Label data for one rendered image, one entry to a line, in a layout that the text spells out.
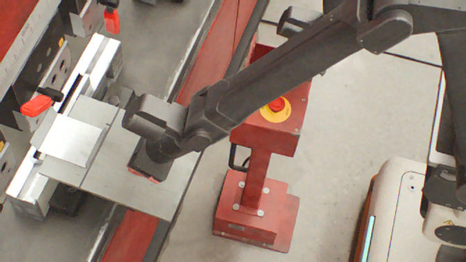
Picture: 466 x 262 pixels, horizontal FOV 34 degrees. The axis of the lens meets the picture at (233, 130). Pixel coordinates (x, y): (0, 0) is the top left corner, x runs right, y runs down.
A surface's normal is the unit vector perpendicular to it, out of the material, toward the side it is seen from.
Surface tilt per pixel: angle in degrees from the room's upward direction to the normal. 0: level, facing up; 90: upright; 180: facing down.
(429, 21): 82
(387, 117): 0
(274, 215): 1
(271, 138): 90
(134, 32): 0
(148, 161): 29
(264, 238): 89
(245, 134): 90
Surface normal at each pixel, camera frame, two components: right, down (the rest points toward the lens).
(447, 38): -0.11, 0.91
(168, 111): 0.49, -0.46
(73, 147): 0.07, -0.46
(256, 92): -0.18, 0.77
